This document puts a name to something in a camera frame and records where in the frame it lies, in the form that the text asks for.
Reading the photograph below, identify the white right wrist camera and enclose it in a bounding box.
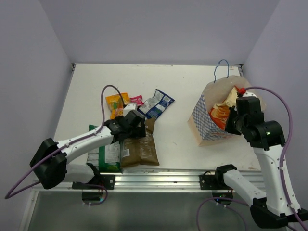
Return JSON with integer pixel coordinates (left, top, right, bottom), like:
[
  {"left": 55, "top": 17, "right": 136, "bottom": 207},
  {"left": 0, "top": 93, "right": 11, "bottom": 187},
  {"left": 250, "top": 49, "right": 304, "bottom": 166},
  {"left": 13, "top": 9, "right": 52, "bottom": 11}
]
[{"left": 236, "top": 87, "right": 256, "bottom": 97}]

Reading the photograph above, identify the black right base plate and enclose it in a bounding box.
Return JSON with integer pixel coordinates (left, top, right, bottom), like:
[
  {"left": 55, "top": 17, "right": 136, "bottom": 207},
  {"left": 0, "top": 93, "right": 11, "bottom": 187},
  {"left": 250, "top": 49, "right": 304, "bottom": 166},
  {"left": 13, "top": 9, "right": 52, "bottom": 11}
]
[{"left": 199, "top": 171, "right": 230, "bottom": 190}]

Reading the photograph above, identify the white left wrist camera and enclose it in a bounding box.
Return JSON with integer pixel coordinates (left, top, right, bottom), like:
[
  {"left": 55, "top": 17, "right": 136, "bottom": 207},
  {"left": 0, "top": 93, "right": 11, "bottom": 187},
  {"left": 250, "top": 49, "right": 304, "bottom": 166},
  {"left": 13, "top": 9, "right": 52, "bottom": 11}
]
[{"left": 123, "top": 103, "right": 137, "bottom": 116}]

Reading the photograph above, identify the brown Lerna snack bag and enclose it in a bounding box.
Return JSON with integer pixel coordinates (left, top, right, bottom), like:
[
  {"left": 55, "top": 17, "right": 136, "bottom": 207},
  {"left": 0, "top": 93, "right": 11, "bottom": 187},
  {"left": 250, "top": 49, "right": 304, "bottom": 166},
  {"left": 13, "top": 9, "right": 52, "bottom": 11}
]
[{"left": 120, "top": 118, "right": 159, "bottom": 168}]

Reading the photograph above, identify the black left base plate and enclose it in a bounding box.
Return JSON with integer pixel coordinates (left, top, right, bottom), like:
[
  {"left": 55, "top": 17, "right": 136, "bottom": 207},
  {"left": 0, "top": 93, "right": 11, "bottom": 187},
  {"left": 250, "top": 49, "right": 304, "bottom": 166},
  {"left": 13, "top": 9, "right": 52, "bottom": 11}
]
[{"left": 72, "top": 174, "right": 116, "bottom": 190}]

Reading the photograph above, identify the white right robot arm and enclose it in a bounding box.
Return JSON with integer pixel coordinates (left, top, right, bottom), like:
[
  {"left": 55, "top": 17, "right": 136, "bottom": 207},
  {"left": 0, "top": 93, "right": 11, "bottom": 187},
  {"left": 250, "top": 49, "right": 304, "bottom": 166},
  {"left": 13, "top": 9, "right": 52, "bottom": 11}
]
[{"left": 214, "top": 96, "right": 308, "bottom": 229}]

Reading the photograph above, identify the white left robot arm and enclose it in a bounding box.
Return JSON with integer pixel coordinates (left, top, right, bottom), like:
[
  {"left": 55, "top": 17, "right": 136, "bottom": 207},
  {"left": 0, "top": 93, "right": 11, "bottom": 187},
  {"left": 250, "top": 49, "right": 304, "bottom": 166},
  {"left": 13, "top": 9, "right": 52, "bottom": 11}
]
[{"left": 30, "top": 110, "right": 145, "bottom": 190}]

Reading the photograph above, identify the cream cassava chips bag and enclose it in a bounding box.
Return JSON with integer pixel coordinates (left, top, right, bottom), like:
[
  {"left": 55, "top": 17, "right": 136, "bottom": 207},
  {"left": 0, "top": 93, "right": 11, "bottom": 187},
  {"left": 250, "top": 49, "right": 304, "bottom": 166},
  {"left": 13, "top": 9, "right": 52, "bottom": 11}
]
[{"left": 209, "top": 86, "right": 238, "bottom": 130}]

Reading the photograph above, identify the aluminium mounting rail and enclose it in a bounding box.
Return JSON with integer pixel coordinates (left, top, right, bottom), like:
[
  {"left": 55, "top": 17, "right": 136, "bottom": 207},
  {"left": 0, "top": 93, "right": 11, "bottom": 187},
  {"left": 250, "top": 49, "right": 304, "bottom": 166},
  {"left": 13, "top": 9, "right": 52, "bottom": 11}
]
[{"left": 31, "top": 169, "right": 265, "bottom": 193}]

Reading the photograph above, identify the dark blue chips bag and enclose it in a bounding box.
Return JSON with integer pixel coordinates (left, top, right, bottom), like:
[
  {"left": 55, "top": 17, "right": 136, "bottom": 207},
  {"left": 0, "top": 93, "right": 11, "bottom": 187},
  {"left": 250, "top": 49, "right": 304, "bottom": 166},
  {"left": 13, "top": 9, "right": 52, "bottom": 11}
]
[{"left": 138, "top": 89, "right": 175, "bottom": 119}]

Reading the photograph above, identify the blue checkered paper bag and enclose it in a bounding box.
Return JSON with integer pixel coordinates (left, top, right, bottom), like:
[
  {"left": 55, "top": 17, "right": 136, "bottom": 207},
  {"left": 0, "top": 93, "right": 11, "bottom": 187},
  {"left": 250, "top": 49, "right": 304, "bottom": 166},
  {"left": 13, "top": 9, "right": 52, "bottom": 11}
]
[{"left": 187, "top": 59, "right": 267, "bottom": 147}]

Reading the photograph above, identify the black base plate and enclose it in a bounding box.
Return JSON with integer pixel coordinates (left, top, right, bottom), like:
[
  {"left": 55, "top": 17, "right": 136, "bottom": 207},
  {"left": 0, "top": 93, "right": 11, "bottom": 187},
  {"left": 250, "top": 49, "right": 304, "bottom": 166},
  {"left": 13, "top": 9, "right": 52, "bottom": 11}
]
[
  {"left": 72, "top": 174, "right": 116, "bottom": 190},
  {"left": 199, "top": 171, "right": 230, "bottom": 190}
]

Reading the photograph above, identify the orange snack bag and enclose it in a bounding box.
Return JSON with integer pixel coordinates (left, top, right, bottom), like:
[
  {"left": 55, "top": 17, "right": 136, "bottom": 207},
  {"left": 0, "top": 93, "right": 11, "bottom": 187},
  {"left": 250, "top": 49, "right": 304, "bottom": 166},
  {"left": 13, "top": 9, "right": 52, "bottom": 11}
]
[{"left": 105, "top": 92, "right": 130, "bottom": 119}]

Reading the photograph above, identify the green snack bag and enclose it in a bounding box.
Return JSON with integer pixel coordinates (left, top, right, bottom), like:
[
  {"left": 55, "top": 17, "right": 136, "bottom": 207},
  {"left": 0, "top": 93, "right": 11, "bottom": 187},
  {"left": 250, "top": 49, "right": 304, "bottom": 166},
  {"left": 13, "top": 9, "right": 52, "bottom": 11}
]
[{"left": 87, "top": 124, "right": 122, "bottom": 173}]

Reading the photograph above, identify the small pink snack packet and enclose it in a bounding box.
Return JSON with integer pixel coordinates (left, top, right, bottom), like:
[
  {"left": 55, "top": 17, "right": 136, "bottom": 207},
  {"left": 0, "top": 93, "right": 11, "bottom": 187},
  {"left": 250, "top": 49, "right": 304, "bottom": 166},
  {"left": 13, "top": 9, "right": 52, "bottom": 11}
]
[{"left": 130, "top": 95, "right": 144, "bottom": 106}]

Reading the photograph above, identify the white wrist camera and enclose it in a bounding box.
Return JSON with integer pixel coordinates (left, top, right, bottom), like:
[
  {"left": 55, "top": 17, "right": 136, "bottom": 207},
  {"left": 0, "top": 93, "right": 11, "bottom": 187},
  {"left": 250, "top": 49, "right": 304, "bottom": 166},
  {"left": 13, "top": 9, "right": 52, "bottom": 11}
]
[
  {"left": 123, "top": 103, "right": 137, "bottom": 116},
  {"left": 236, "top": 87, "right": 256, "bottom": 97}
]

